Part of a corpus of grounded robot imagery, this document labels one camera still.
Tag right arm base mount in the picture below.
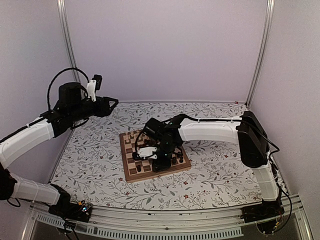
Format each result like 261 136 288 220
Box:
240 200 285 235

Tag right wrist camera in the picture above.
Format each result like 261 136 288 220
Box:
132 146 158 161

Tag black looped cable left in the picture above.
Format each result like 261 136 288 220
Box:
46 67 91 111

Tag right aluminium frame post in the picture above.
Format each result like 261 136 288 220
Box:
245 0 275 108

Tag floral patterned table mat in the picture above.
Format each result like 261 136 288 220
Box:
51 102 261 211

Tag row of white chess pieces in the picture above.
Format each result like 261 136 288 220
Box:
123 130 141 144

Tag front aluminium slotted rail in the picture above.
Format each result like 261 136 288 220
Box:
21 194 316 240

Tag left aluminium frame post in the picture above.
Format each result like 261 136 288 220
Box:
56 0 77 68

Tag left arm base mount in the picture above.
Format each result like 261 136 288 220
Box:
48 200 93 223

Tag aluminium frame post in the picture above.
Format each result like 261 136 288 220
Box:
245 0 275 108
56 0 77 68

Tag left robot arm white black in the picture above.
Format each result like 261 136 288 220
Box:
0 80 119 218

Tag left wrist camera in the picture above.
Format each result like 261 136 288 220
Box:
86 74 103 102

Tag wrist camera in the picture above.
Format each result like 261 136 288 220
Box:
132 146 158 161
86 74 103 102

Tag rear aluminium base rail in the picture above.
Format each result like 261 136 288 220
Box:
119 100 246 105

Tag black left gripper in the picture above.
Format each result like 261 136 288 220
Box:
69 96 119 122

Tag wooden chess board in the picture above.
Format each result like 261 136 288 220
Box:
119 132 191 183

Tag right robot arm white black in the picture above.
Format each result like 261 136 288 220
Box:
135 111 285 220

